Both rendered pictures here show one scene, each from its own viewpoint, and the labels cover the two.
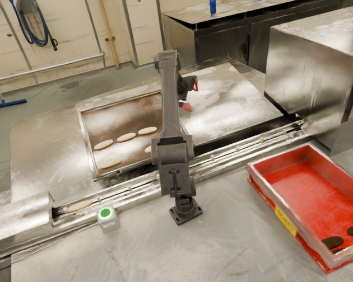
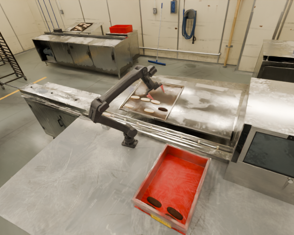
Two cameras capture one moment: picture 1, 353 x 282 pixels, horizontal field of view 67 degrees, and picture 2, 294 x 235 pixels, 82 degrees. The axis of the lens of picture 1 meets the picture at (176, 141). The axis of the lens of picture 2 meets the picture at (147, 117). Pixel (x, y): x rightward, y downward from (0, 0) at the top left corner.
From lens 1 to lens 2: 86 cm
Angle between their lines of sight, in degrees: 37
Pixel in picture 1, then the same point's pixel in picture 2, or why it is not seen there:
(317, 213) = (169, 189)
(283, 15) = not seen: outside the picture
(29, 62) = (178, 45)
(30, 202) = not seen: hidden behind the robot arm
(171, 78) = (127, 78)
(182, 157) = (95, 107)
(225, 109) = (200, 114)
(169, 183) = (90, 114)
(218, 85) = (215, 100)
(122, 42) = (236, 51)
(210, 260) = (113, 163)
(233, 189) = (156, 151)
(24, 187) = not seen: hidden behind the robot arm
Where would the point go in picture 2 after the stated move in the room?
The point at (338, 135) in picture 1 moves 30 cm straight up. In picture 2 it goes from (229, 168) to (242, 132)
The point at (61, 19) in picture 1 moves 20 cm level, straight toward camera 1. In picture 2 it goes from (205, 26) to (203, 28)
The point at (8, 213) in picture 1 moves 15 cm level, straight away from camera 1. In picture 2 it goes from (87, 101) to (91, 94)
